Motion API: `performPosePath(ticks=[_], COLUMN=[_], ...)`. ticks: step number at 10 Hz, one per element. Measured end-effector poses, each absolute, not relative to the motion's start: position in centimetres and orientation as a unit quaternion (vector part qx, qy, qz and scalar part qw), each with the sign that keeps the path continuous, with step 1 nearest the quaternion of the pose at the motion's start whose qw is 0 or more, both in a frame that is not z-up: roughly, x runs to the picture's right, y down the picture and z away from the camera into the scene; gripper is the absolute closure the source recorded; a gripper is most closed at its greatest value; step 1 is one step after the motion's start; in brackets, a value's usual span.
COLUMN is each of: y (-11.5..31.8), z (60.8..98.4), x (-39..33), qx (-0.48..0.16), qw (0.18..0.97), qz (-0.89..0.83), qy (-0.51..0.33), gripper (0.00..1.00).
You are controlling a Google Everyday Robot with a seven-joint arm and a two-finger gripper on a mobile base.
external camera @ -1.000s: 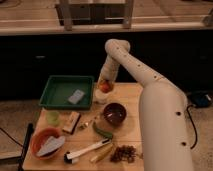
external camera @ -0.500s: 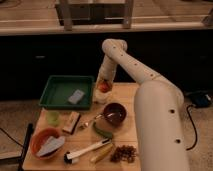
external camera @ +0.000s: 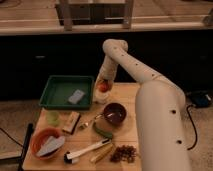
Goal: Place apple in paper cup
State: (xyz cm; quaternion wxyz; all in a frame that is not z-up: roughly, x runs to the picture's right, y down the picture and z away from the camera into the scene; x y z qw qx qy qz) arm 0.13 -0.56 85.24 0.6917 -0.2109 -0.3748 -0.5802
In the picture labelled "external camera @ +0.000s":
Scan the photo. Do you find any red apple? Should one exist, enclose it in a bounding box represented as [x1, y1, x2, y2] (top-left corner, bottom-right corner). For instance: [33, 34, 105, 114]
[98, 82, 109, 92]

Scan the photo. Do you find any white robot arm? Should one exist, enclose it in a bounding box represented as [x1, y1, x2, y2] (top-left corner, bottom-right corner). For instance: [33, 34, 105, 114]
[97, 39, 191, 171]

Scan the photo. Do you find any white paper cup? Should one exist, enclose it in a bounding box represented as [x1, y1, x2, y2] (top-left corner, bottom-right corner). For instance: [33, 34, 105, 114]
[95, 90, 108, 104]

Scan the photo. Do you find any light green plastic cup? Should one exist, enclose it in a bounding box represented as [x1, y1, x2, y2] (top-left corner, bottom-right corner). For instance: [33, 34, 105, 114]
[46, 111, 60, 127]

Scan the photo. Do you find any dark purple bowl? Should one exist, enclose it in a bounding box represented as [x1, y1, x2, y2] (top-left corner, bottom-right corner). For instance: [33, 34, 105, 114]
[103, 103, 127, 126]

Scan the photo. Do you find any grey sponge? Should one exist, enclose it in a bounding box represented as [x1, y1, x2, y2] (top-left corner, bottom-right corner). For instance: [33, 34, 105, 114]
[68, 89, 85, 104]

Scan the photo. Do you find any metal spoon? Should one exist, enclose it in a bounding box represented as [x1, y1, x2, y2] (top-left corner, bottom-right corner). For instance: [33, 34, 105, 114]
[78, 114, 102, 130]

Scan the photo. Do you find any wooden block brush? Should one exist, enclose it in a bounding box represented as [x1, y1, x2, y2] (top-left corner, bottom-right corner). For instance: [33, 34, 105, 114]
[62, 111, 80, 134]

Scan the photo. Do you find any green chili pepper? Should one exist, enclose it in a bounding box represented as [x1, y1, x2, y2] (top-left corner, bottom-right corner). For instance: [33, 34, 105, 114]
[92, 122, 113, 139]

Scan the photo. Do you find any green plastic tray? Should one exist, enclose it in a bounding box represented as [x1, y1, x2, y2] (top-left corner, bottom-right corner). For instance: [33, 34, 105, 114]
[39, 75, 94, 110]

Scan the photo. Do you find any yellow banana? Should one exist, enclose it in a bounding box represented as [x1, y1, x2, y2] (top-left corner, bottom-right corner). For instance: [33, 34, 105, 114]
[90, 144, 113, 163]

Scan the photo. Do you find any grey cloth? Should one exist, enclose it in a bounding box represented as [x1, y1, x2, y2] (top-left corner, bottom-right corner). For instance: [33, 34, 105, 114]
[36, 136, 65, 157]

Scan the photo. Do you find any orange bowl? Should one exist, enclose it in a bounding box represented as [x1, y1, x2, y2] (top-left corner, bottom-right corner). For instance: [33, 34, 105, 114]
[30, 128, 64, 160]

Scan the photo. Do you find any dark blue object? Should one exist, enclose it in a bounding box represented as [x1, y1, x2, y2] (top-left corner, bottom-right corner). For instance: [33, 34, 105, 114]
[189, 92, 212, 108]

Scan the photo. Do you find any wooden chair frame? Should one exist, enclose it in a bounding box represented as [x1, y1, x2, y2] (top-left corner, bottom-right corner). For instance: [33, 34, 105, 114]
[55, 0, 134, 31]

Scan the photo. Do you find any white black handled tool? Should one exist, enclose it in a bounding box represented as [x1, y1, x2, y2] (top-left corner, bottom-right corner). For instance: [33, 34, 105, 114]
[64, 139, 111, 163]

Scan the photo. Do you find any black cable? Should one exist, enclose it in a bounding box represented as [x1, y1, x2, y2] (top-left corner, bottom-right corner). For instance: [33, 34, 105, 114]
[185, 103, 200, 152]

